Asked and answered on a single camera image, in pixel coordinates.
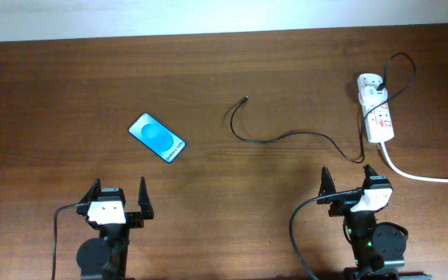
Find white power extension strip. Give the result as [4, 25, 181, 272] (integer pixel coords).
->
[357, 73, 394, 144]

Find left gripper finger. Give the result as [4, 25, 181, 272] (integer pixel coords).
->
[138, 177, 154, 219]
[79, 178, 101, 204]

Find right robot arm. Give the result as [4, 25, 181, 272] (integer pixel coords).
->
[317, 165, 432, 280]

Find white power strip cord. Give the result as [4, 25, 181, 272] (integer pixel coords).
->
[377, 141, 448, 186]

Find white charger plug adapter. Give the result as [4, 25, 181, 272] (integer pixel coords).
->
[359, 86, 388, 107]

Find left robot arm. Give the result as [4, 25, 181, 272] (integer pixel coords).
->
[76, 177, 154, 280]

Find blue Galaxy smartphone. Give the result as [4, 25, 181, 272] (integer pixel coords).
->
[128, 113, 187, 163]

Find black USB charging cable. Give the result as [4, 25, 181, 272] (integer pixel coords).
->
[229, 51, 417, 164]

